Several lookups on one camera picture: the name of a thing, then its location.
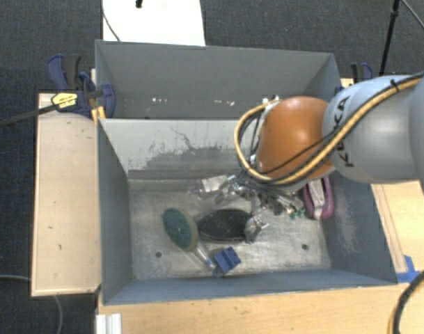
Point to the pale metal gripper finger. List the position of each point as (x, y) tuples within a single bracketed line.
[(254, 226), (215, 185)]

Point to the black oval brush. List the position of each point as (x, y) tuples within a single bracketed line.
[(223, 225)]

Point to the blue ribbed block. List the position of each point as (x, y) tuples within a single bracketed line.
[(227, 260)]

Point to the green round scrub brush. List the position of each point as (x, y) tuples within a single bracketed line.
[(178, 226)]

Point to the grey metal bin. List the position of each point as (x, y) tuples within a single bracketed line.
[(184, 82)]

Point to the pale wood board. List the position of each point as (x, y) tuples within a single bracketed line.
[(65, 204)]

